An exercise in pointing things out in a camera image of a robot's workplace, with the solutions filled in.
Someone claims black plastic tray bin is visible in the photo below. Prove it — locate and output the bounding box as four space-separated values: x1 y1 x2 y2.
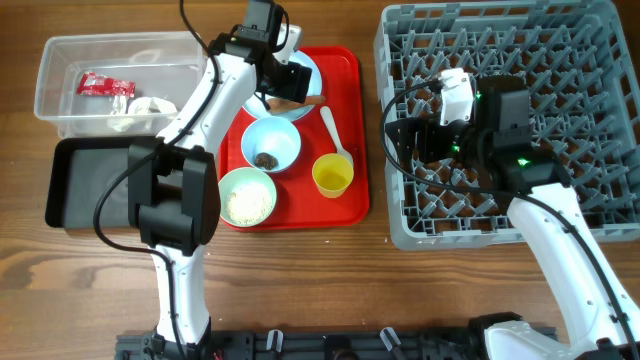
44 135 191 231

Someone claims red snack wrapper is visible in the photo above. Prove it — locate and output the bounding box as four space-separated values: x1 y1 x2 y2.
76 72 136 97

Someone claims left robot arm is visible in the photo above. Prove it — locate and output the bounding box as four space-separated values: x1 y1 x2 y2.
92 1 312 359

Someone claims white crumpled tissue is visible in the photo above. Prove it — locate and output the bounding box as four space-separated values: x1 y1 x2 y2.
107 95 178 133

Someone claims clear plastic bin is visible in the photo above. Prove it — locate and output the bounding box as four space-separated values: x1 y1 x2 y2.
34 31 207 138

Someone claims light blue bowl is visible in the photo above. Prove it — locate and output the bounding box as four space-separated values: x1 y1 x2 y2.
241 116 301 173

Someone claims grey dishwasher rack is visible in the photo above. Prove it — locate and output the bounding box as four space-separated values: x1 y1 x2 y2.
373 1 639 250

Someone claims white plastic spoon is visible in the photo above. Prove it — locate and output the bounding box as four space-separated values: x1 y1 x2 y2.
320 106 354 166

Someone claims green bowl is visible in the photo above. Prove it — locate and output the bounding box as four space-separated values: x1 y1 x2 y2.
218 167 277 228

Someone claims red serving tray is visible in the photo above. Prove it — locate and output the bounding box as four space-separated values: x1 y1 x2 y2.
246 46 370 232

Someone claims yellow plastic cup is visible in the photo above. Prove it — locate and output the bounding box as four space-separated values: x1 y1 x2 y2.
312 153 354 198

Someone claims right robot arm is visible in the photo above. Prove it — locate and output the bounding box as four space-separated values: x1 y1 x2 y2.
380 69 639 359

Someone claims brown food scrap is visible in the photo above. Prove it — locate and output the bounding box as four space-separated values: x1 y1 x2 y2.
254 152 279 171

